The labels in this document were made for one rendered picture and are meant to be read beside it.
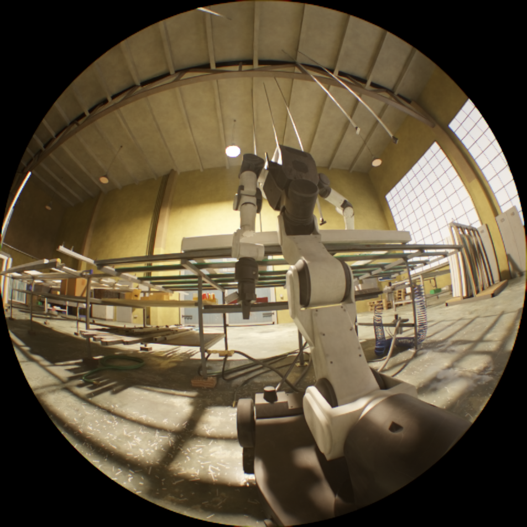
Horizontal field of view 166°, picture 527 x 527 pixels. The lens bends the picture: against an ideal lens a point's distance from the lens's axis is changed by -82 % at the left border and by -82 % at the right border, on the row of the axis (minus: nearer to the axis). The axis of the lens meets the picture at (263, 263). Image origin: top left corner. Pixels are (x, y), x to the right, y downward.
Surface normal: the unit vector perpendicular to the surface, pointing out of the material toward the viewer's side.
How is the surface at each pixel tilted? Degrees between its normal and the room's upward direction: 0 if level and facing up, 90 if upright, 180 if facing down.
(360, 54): 180
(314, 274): 78
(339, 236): 90
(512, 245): 90
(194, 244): 90
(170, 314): 90
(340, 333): 55
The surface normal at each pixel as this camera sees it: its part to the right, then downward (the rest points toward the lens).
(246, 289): 0.28, -0.33
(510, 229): -1.00, 0.05
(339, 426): -0.02, -0.65
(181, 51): 0.07, 0.96
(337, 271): 0.00, -0.44
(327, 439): -0.70, -0.43
